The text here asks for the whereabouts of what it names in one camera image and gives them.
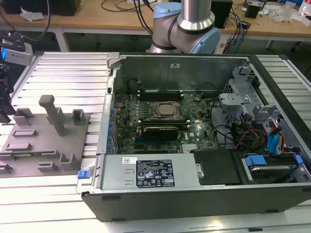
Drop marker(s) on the silver CPU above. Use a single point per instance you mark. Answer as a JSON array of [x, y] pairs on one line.
[[167, 109]]

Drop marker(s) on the grey metal drive cage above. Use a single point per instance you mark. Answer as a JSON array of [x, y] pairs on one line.
[[233, 102]]

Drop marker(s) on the blue case latch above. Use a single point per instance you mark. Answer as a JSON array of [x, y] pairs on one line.
[[83, 174]]

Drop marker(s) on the red white package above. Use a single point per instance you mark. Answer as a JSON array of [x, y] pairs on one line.
[[306, 7]]

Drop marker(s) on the black plastic shroud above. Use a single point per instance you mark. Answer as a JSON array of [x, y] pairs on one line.
[[218, 167]]

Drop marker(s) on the metal CPU socket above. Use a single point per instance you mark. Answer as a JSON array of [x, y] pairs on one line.
[[153, 109]]

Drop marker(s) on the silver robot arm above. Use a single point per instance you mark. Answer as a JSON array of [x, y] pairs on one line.
[[194, 14]]

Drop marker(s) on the black power adapter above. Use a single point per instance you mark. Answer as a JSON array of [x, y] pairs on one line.
[[245, 24]]

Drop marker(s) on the crumpled white paper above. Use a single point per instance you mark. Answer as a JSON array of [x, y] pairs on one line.
[[31, 15]]

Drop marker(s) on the white paper box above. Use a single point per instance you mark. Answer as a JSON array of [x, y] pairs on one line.
[[303, 20]]

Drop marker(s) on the silver chipset heatsink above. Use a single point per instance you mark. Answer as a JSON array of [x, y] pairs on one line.
[[189, 148]]

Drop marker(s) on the small black box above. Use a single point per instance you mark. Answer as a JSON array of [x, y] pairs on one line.
[[252, 11]]

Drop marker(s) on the black RAM slot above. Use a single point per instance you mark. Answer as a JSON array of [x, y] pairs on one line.
[[167, 96], [165, 120], [167, 90], [167, 99], [167, 93]]

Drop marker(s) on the green motherboard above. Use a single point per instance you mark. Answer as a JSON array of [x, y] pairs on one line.
[[201, 136]]

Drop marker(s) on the silver power supply unit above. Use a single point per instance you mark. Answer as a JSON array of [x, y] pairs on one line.
[[116, 174]]

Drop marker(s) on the black equipment box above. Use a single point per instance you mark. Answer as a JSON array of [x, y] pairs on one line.
[[48, 7]]

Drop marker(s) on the clear plastic bags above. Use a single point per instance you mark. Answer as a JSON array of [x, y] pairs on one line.
[[281, 14]]

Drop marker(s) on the black PC case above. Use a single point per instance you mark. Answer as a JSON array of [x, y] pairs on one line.
[[170, 204]]

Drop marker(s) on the black graphics card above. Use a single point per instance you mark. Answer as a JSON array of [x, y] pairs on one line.
[[160, 134]]

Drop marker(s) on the wooden desk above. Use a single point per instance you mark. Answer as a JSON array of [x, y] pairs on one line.
[[85, 17]]

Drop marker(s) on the coin cell battery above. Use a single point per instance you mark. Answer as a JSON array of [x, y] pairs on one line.
[[197, 98]]

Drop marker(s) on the grey parts rack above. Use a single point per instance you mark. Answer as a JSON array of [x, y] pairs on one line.
[[43, 145]]

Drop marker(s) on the black speaker box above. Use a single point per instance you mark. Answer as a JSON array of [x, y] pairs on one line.
[[223, 12]]

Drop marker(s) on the hard disk in blue carrier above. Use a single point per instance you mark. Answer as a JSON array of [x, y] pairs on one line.
[[255, 161]]

